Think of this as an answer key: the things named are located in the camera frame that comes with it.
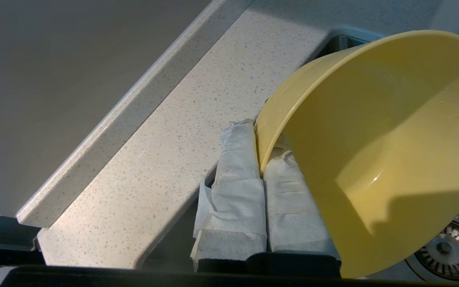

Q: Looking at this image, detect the paper-wrapped right gripper right finger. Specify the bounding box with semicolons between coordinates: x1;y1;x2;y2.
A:
263;135;341;267

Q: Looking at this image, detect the paper-wrapped right gripper left finger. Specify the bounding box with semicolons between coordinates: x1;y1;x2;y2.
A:
191;118;269;274

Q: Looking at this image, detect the yellow plastic bowl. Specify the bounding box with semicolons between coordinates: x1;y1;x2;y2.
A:
255;30;459;279

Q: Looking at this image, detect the stainless steel sink basin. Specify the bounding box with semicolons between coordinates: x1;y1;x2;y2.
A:
136;26;459;283

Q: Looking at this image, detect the speckled counter upstand strip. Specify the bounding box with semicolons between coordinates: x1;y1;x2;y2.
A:
16;0;254;228

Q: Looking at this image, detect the round metal drain strainer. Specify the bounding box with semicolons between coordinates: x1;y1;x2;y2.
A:
405;213;459;281

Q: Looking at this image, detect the tall grey cabinet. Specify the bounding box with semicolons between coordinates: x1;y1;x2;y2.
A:
0;0;214;263

